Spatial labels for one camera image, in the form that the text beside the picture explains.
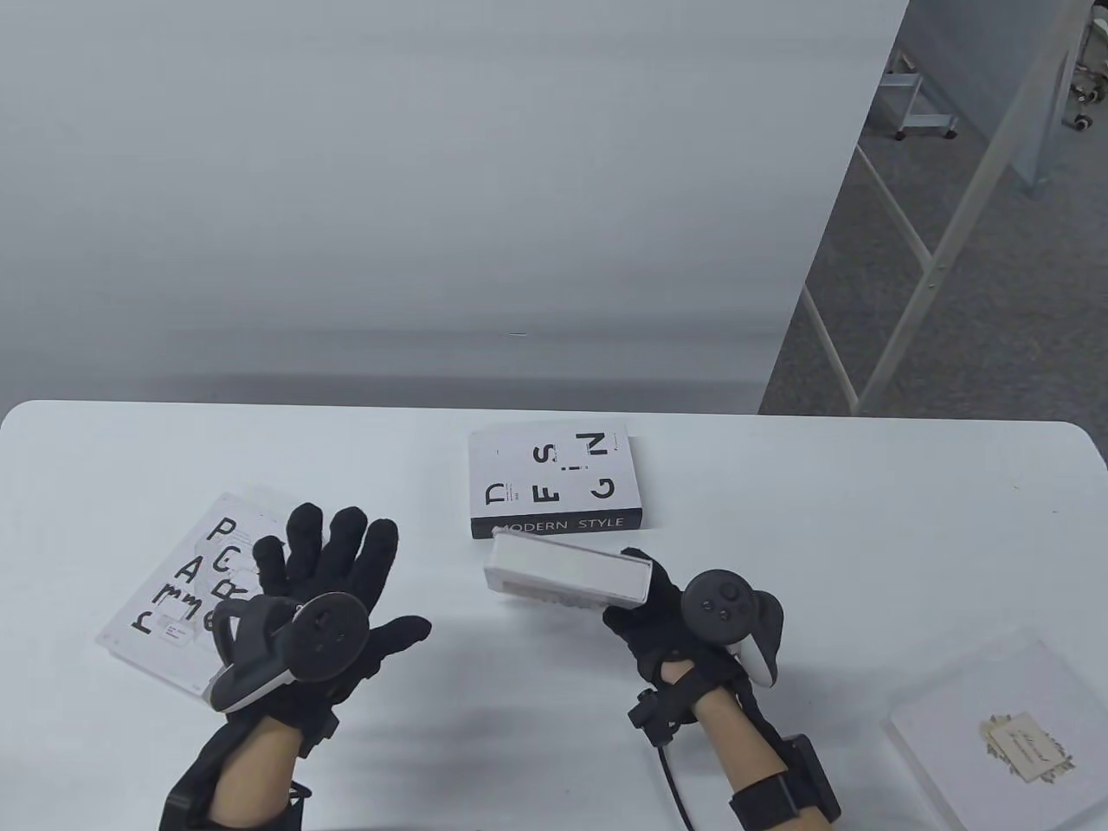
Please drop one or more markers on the person's left hand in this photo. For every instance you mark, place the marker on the person's left hand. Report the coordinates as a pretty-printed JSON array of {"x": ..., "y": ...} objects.
[{"x": 342, "y": 563}]

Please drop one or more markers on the person's right hand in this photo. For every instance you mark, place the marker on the person's right hand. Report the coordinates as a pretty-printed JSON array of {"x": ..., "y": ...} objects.
[{"x": 662, "y": 623}]

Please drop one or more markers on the white book pink-striped spine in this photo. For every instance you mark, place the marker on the white book pink-striped spine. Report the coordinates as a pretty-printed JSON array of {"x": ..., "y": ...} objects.
[{"x": 563, "y": 571}]

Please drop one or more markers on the white book black letters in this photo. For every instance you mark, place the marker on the white book black letters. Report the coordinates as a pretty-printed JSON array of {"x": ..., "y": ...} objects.
[{"x": 164, "y": 589}]

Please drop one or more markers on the white book black spine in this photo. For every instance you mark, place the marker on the white book black spine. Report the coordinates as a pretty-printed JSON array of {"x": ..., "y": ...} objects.
[{"x": 554, "y": 476}]

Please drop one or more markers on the white book with floral label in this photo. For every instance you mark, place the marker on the white book with floral label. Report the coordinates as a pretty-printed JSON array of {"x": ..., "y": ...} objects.
[{"x": 943, "y": 779}]

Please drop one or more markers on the person's left forearm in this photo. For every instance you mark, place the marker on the person's left forearm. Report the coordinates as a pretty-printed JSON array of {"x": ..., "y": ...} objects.
[{"x": 255, "y": 770}]

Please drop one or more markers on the person's right forearm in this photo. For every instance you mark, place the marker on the person's right forearm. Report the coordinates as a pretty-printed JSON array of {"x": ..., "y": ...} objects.
[{"x": 744, "y": 744}]

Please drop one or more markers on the black and white controller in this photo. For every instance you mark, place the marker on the black and white controller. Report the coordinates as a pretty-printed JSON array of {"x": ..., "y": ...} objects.
[
  {"x": 325, "y": 636},
  {"x": 718, "y": 602}
]

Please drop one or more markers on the white backdrop board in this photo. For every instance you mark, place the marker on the white backdrop board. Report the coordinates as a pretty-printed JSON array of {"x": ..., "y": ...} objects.
[{"x": 433, "y": 173}]

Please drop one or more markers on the white wheeled cart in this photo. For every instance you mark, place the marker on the white wheeled cart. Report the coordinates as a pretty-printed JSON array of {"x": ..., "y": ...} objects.
[{"x": 926, "y": 128}]

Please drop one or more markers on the grey partition panel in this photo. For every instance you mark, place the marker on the grey partition panel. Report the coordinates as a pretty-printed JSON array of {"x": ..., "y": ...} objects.
[{"x": 952, "y": 52}]

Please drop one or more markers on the office chair wheeled base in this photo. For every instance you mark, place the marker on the office chair wheeled base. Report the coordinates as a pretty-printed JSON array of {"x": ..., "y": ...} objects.
[{"x": 1082, "y": 121}]

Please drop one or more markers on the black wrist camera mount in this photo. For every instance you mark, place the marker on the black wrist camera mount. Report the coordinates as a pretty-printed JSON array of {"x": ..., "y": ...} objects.
[
  {"x": 186, "y": 796},
  {"x": 814, "y": 779}
]

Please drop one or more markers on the white metal frame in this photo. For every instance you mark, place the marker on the white metal frame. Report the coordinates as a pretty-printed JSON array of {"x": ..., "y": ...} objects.
[{"x": 933, "y": 264}]

